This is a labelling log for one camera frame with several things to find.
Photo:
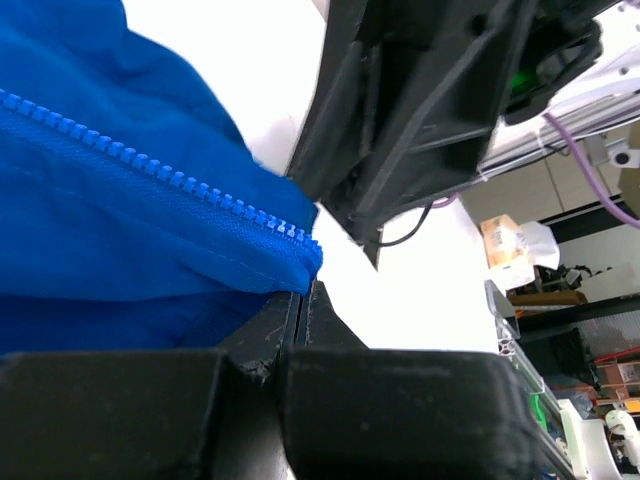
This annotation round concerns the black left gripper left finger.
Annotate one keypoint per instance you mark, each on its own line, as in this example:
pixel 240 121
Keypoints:
pixel 150 414

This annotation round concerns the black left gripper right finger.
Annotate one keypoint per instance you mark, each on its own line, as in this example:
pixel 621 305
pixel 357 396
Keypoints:
pixel 351 412

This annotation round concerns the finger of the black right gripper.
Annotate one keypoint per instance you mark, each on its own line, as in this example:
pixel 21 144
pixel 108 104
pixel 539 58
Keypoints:
pixel 407 97

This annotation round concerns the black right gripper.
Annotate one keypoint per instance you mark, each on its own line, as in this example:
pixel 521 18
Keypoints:
pixel 564 41

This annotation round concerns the blue white red hooded jacket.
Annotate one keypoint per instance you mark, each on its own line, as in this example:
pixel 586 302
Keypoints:
pixel 133 215

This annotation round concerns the cardboard box in background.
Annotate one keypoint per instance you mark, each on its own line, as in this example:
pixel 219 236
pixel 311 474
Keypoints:
pixel 504 242

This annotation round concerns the aluminium table frame rail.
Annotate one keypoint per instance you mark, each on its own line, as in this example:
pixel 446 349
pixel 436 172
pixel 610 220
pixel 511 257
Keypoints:
pixel 560 140

